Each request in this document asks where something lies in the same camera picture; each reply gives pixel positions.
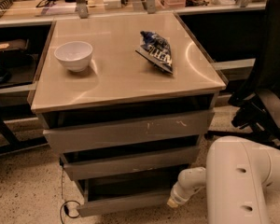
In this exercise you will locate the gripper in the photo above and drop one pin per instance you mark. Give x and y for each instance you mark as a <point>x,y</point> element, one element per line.
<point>177,192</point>

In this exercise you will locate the grey drawer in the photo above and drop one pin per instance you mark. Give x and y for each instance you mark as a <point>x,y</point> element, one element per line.
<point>131,163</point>
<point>111,194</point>
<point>129,131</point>

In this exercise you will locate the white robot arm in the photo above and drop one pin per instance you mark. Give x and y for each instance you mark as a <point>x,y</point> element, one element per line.
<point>236,173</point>

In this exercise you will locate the grey drawer cabinet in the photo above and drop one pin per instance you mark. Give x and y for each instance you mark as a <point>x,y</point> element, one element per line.
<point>120,84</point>

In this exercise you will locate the black office chair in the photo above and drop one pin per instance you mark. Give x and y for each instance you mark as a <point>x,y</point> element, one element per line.
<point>258,98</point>

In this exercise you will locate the blue snack bag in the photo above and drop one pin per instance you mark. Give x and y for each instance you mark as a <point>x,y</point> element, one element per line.
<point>156,50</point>

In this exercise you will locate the white bowl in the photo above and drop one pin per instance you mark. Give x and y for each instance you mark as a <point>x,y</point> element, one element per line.
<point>74,56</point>

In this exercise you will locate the long background workbench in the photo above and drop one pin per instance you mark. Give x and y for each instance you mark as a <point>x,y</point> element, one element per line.
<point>28,12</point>

